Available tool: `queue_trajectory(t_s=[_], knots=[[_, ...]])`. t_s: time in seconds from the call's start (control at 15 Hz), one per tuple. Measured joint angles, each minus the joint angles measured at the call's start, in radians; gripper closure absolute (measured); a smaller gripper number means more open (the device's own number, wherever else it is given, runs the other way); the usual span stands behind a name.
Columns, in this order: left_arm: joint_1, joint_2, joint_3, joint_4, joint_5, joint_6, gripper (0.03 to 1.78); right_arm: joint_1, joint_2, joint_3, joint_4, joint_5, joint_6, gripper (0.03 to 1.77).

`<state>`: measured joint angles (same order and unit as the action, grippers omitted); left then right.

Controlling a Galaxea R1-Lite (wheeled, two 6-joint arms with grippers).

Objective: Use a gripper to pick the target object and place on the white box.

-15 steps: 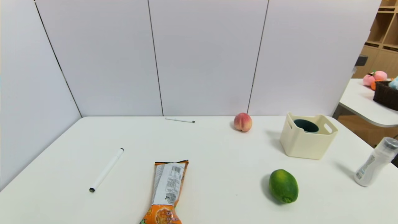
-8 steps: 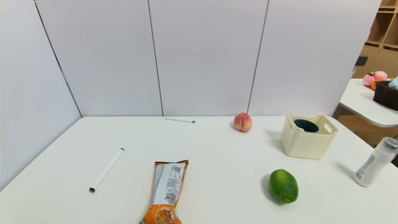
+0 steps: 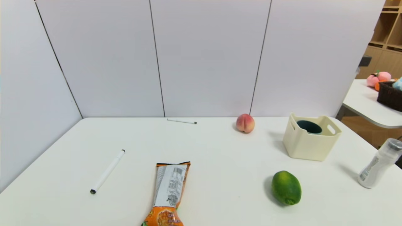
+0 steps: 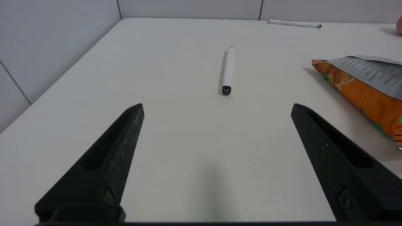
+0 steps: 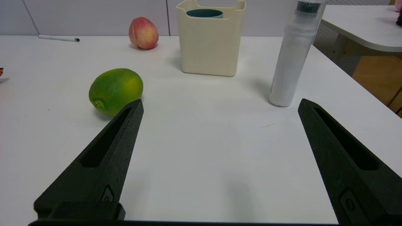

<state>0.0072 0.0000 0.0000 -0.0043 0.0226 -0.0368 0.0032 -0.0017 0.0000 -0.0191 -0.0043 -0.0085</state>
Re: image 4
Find thin white pen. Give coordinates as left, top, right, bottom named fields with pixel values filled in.
left=268, top=19, right=322, bottom=29

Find orange snack bag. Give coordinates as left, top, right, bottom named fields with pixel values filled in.
left=311, top=56, right=402, bottom=150

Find thick white marker black caps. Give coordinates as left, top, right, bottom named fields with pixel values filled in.
left=221, top=46, right=236, bottom=96

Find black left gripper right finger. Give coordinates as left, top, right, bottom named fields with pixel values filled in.
left=290, top=103, right=402, bottom=223

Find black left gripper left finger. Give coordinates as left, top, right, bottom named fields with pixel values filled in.
left=34, top=103, right=145, bottom=223

